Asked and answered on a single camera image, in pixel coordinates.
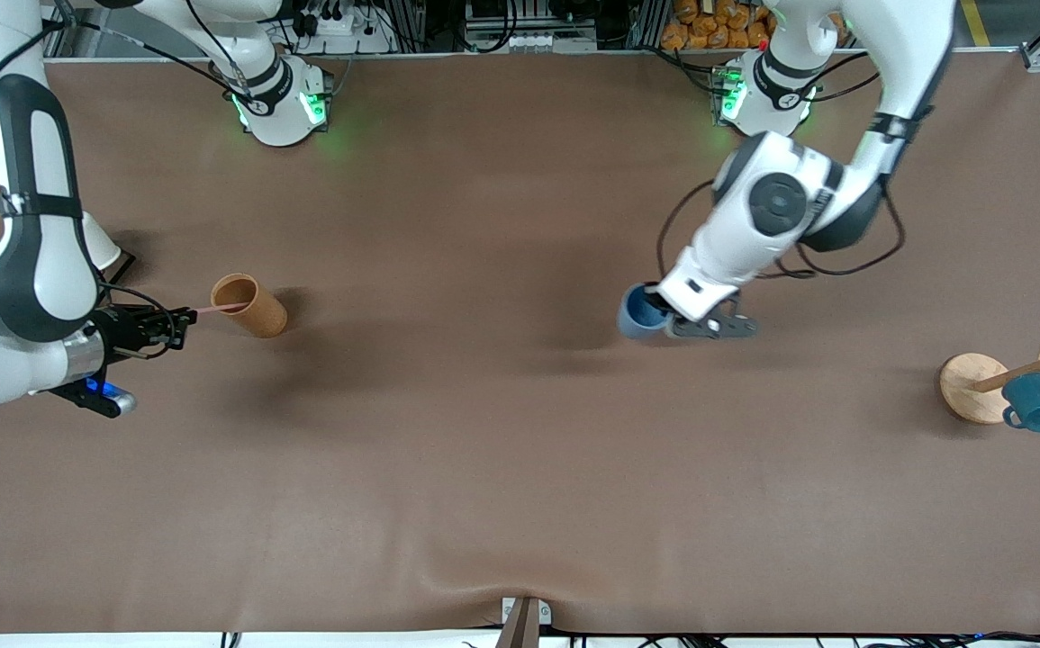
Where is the wooden mug tree stand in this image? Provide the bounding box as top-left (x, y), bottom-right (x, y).
top-left (939, 322), bottom-right (1040, 426)

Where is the brown cylindrical holder cup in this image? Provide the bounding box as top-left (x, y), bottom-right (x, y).
top-left (210, 273), bottom-right (289, 340)

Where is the orange snack bag pile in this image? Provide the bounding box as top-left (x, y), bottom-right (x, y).
top-left (660, 0), bottom-right (846, 51)

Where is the blue plastic cup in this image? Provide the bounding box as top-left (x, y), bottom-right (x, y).
top-left (618, 283), bottom-right (675, 342)

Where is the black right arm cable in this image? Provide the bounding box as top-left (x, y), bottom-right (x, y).
top-left (0, 0), bottom-right (255, 100)

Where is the white ceramic cup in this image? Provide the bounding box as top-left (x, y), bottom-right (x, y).
top-left (78, 211), bottom-right (123, 273)

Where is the white power strip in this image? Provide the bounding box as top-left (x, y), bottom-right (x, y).
top-left (296, 7), bottom-right (396, 56)

